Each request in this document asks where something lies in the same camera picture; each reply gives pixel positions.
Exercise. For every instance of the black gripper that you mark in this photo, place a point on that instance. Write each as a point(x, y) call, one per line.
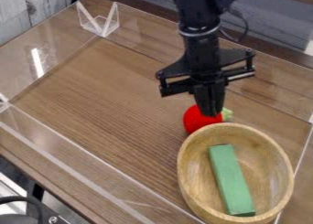
point(204, 64)

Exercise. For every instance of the green rectangular block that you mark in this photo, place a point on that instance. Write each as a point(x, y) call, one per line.
point(232, 183)

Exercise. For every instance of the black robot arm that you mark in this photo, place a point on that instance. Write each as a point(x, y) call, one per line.
point(200, 20)

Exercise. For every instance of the brown wooden bowl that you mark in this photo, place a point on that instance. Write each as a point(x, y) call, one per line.
point(264, 163)

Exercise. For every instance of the red plush strawberry toy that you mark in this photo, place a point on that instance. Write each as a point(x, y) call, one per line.
point(194, 120)

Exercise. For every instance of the black table leg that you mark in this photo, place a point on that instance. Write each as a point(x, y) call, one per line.
point(35, 191)

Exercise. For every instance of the clear acrylic corner bracket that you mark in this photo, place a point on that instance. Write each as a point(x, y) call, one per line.
point(101, 25)

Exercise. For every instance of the clear acrylic barrier wall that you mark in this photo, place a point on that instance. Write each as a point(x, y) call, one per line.
point(91, 186)

